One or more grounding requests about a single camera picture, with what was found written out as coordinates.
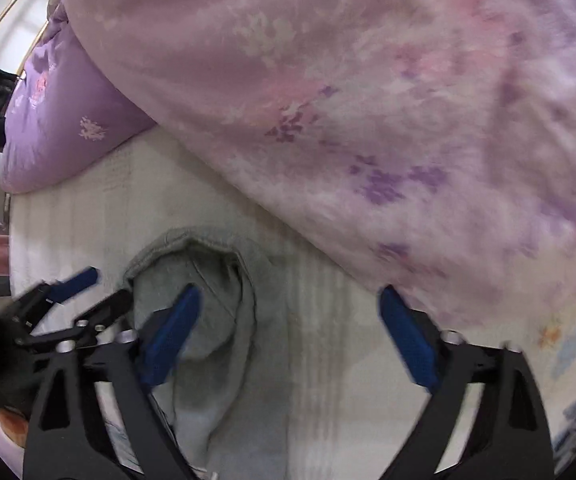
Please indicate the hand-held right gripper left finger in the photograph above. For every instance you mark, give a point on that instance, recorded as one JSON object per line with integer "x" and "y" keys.
{"x": 170, "y": 337}

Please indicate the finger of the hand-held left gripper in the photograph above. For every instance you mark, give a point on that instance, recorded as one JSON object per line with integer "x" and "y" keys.
{"x": 75, "y": 282}
{"x": 110, "y": 307}

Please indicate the purple floral quilt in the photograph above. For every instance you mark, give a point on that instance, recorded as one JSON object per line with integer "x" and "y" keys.
{"x": 343, "y": 110}

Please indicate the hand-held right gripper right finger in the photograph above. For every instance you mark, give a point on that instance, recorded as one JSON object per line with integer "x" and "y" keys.
{"x": 410, "y": 340}

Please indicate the bed with printed sheet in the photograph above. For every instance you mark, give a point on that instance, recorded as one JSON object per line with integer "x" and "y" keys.
{"x": 318, "y": 385}

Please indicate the grey hoodie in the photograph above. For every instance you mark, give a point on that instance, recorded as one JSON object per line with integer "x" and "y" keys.
{"x": 218, "y": 360}

